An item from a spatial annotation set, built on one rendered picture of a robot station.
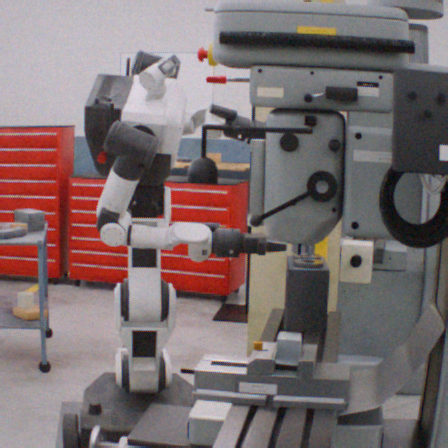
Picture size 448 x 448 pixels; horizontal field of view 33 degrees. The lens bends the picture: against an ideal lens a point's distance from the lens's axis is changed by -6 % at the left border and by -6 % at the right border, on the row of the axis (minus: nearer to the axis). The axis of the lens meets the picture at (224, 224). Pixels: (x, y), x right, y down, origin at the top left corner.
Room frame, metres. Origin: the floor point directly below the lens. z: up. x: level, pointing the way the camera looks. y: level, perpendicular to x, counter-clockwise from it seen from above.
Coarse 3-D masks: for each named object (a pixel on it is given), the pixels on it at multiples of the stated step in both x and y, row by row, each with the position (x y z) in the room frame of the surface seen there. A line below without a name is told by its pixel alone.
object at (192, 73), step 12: (120, 60) 11.28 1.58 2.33; (132, 60) 11.25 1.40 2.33; (180, 60) 11.14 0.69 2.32; (192, 60) 11.11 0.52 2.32; (204, 60) 11.09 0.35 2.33; (120, 72) 11.28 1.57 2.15; (180, 72) 11.14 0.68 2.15; (192, 72) 11.11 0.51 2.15; (204, 72) 11.09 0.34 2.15; (180, 84) 11.14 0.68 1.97; (192, 84) 11.11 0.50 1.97; (204, 84) 11.08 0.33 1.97; (192, 96) 11.11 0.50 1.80; (204, 96) 11.08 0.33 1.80; (192, 108) 11.11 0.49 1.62
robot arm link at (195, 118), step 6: (198, 108) 2.79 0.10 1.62; (204, 108) 2.78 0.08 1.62; (186, 114) 2.78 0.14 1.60; (192, 114) 2.77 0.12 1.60; (198, 114) 2.79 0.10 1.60; (204, 114) 2.79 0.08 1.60; (186, 120) 2.75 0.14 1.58; (192, 120) 2.79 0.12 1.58; (198, 120) 2.80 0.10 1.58; (204, 120) 2.81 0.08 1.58; (186, 126) 2.75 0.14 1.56; (192, 126) 2.77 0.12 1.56; (198, 126) 2.81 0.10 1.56; (186, 132) 2.76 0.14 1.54; (192, 132) 2.76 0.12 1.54
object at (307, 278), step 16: (288, 256) 2.41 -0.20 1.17; (304, 256) 2.35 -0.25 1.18; (320, 256) 2.36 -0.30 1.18; (288, 272) 2.25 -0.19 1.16; (304, 272) 2.21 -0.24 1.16; (320, 272) 2.21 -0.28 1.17; (288, 288) 2.21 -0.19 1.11; (304, 288) 2.21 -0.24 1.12; (320, 288) 2.21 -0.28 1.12; (288, 304) 2.21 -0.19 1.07; (304, 304) 2.21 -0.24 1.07; (320, 304) 2.21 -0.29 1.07; (288, 320) 2.21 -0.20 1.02; (304, 320) 2.21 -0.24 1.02; (320, 320) 2.21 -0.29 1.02
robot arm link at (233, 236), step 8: (232, 232) 2.34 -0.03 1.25; (232, 240) 2.32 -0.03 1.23; (240, 240) 2.33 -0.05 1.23; (248, 240) 2.32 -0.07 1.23; (256, 240) 2.32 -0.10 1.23; (264, 240) 2.31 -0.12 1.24; (232, 248) 2.32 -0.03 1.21; (240, 248) 2.33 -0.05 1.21; (248, 248) 2.32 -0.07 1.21; (256, 248) 2.32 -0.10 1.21; (264, 248) 2.30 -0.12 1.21; (232, 256) 2.34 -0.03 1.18
